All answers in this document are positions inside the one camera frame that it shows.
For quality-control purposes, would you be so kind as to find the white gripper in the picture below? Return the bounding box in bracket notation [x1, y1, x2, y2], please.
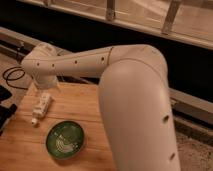
[34, 76, 58, 90]

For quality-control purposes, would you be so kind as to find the black object at left edge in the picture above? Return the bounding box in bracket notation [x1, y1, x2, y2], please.
[0, 85, 17, 136]

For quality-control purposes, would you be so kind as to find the black coiled cable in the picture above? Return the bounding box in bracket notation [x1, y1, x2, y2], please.
[2, 65, 34, 90]

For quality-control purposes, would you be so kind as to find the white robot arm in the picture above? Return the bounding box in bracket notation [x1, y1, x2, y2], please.
[21, 42, 181, 171]

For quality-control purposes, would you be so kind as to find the wooden cutting board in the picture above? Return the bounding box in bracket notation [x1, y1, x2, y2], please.
[0, 81, 118, 171]

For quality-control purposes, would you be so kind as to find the green ceramic bowl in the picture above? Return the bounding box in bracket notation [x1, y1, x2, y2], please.
[45, 121, 85, 160]

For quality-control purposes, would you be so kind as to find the small white bottle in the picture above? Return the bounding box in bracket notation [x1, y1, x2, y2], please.
[31, 93, 52, 126]

